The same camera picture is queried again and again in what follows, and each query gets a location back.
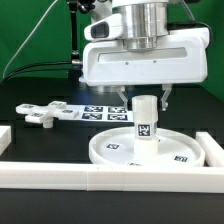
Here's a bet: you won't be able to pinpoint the white cross-shaped table base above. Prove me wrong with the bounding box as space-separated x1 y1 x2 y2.
16 101 79 128

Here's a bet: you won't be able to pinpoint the grey cable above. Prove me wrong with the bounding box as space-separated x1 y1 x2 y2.
1 0 59 80

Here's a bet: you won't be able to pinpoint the white right fence bar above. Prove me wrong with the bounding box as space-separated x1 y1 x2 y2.
196 132 224 168

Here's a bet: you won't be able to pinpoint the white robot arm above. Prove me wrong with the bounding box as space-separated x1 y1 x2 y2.
83 0 211 109

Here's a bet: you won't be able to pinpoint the paper sheet with markers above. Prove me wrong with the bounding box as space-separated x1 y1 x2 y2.
67 105 133 122

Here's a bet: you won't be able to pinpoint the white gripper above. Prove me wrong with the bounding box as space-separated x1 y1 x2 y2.
83 14 210 111

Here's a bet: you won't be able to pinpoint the white left fence block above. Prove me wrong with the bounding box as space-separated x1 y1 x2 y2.
0 126 12 156

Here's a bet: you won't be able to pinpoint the black camera stand pole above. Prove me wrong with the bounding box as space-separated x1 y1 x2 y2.
66 0 96 67

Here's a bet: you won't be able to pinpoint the black cables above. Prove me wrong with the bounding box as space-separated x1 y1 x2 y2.
0 60 74 85

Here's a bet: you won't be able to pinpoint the white front fence bar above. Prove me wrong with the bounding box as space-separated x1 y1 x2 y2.
0 162 224 193

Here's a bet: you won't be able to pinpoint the white fence bar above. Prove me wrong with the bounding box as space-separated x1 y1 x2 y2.
0 162 224 193
196 132 224 168

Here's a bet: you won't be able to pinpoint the white round table top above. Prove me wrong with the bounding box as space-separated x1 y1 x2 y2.
89 127 205 168

